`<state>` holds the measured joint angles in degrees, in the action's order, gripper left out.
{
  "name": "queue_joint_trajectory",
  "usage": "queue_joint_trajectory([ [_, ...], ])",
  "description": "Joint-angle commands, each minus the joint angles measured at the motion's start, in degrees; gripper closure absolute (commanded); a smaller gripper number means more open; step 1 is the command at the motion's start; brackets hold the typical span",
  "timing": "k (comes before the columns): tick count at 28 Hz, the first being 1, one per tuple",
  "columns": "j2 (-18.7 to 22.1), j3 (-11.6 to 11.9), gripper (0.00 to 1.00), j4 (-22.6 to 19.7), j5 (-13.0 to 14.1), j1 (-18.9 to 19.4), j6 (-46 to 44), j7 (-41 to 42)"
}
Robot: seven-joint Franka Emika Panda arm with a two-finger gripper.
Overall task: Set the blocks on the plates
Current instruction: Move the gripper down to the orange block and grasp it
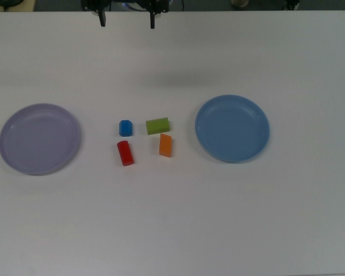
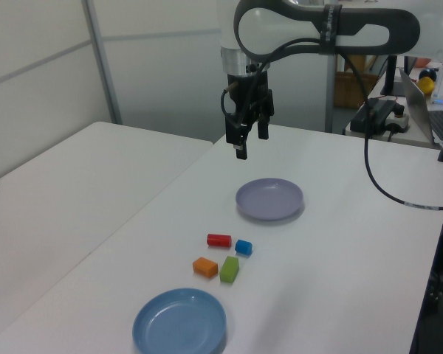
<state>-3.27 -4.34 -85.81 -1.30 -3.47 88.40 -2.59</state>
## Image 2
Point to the grey partition post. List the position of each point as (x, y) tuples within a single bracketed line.
[(103, 62)]

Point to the white switch with black knob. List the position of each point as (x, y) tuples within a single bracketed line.
[(399, 119)]

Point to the dark blue ball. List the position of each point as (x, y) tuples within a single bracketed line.
[(429, 73)]

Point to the black monitor stand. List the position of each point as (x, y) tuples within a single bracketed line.
[(391, 73)]

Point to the silver laptop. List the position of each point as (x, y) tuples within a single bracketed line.
[(417, 107)]

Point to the blue plastic plate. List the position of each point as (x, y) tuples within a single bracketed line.
[(177, 324)]

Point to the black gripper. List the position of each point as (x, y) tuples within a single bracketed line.
[(247, 96)]

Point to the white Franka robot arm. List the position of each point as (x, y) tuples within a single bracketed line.
[(280, 26)]

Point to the brown wooden crate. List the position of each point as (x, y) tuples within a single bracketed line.
[(349, 92)]

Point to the purple plastic plate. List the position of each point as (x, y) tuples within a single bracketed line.
[(269, 199)]

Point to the yellow ball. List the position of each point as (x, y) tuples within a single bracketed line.
[(426, 86)]

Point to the red cylinder block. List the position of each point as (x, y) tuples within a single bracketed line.
[(219, 240)]

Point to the small blue block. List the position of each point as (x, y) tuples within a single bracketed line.
[(243, 247)]

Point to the green block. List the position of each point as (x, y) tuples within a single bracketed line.
[(229, 270)]

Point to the orange block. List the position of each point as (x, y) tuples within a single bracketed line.
[(205, 266)]

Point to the black power box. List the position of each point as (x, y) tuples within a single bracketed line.
[(376, 110)]

